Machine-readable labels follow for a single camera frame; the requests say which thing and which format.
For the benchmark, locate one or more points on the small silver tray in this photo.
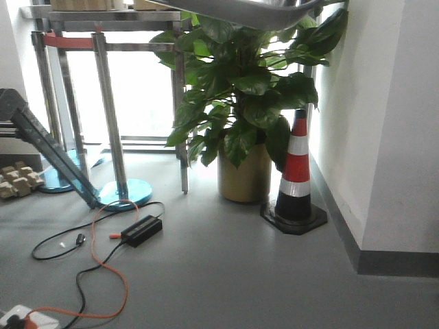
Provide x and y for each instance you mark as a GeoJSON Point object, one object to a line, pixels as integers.
{"type": "Point", "coordinates": [265, 15]}

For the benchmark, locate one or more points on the gold plant pot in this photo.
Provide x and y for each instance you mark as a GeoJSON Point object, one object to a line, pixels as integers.
{"type": "Point", "coordinates": [250, 182]}

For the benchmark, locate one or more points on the red white traffic cone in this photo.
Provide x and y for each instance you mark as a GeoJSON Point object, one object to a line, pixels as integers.
{"type": "Point", "coordinates": [293, 212]}

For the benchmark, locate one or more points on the green potted plant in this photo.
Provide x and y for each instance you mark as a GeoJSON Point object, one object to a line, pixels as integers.
{"type": "Point", "coordinates": [238, 84]}

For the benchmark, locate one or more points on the black power adapter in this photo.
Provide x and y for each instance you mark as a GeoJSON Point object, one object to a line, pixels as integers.
{"type": "Point", "coordinates": [141, 231]}

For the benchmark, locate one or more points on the dark slanted bar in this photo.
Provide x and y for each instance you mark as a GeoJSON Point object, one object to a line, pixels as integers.
{"type": "Point", "coordinates": [16, 110]}

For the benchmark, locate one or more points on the cardboard packing pieces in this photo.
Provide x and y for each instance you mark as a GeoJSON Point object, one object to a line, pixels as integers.
{"type": "Point", "coordinates": [19, 180]}

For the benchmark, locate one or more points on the red stanchion belt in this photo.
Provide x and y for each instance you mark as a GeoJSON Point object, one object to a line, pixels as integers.
{"type": "Point", "coordinates": [68, 41]}

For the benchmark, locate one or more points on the white power strip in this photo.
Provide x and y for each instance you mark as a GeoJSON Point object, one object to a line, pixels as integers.
{"type": "Point", "coordinates": [20, 316]}

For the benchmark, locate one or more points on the front stanchion post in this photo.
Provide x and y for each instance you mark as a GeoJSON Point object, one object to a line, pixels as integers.
{"type": "Point", "coordinates": [122, 194]}

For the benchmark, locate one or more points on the stanchion post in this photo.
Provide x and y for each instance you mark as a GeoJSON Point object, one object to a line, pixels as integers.
{"type": "Point", "coordinates": [62, 111]}
{"type": "Point", "coordinates": [122, 194]}

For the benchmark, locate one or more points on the rear stanchion post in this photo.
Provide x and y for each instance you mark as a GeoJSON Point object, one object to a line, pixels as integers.
{"type": "Point", "coordinates": [62, 111]}

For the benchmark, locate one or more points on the steel table frame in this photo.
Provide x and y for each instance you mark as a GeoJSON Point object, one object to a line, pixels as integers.
{"type": "Point", "coordinates": [81, 24]}

